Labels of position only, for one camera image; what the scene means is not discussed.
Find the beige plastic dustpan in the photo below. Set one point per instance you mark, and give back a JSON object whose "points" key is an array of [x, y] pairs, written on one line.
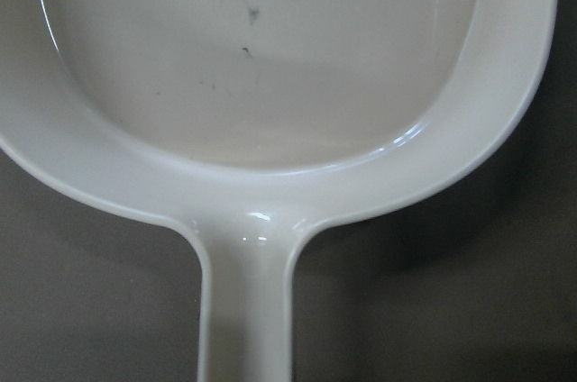
{"points": [[250, 126]]}

